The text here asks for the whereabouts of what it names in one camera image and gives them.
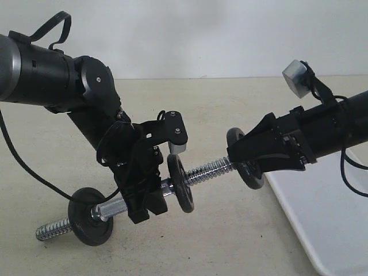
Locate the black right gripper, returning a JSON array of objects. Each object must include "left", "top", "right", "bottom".
[{"left": 227, "top": 106, "right": 317, "bottom": 173}]

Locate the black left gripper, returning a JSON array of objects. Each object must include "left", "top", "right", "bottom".
[{"left": 96, "top": 120, "right": 168, "bottom": 224}]

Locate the black weight plate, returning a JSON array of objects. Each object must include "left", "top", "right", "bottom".
[
  {"left": 68, "top": 187, "right": 113, "bottom": 246},
  {"left": 226, "top": 127, "right": 264, "bottom": 190},
  {"left": 167, "top": 154, "right": 194, "bottom": 213}
]

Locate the chrome dumbbell bar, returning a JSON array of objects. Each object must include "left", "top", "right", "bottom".
[{"left": 35, "top": 157, "right": 235, "bottom": 242}]

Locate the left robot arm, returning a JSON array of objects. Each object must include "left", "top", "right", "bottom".
[{"left": 1, "top": 11, "right": 168, "bottom": 223}]

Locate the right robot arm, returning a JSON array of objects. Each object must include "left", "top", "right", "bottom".
[{"left": 227, "top": 92, "right": 367, "bottom": 173}]

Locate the white rectangular tray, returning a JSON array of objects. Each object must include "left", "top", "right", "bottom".
[{"left": 266, "top": 152, "right": 367, "bottom": 275}]

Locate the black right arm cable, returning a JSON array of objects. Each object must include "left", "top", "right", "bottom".
[{"left": 340, "top": 146, "right": 368, "bottom": 198}]

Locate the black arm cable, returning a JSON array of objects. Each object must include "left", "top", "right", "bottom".
[
  {"left": 340, "top": 146, "right": 368, "bottom": 198},
  {"left": 0, "top": 109, "right": 127, "bottom": 202}
]

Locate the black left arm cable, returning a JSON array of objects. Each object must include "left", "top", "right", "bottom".
[{"left": 0, "top": 109, "right": 127, "bottom": 202}]

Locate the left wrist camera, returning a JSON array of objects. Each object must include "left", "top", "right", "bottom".
[{"left": 140, "top": 110, "right": 189, "bottom": 155}]

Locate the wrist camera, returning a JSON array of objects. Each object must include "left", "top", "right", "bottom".
[
  {"left": 140, "top": 110, "right": 189, "bottom": 155},
  {"left": 282, "top": 59, "right": 336, "bottom": 104}
]

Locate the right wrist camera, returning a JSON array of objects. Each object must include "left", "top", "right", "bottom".
[{"left": 282, "top": 59, "right": 336, "bottom": 104}]

